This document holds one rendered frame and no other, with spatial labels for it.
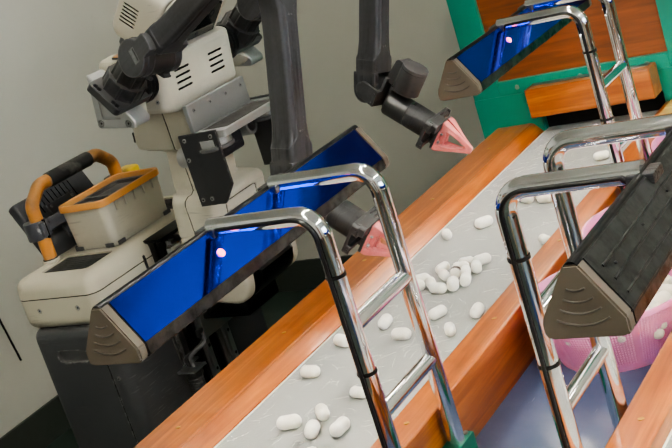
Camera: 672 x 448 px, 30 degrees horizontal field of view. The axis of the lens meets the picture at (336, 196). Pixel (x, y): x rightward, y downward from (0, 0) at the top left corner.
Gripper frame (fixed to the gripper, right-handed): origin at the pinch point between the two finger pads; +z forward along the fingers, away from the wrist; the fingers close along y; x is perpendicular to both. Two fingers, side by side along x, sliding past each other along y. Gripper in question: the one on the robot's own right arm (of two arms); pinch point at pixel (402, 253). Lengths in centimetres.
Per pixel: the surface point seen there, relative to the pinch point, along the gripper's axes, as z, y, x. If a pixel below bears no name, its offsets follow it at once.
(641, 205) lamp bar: 34, -69, -68
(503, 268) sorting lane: 16.0, 6.3, -4.4
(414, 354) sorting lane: 14.0, -25.4, -2.7
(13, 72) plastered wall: -170, 118, 104
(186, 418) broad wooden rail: -9, -48, 14
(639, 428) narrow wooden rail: 46, -53, -34
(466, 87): -5.0, 12.1, -28.2
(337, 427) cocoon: 13, -50, -4
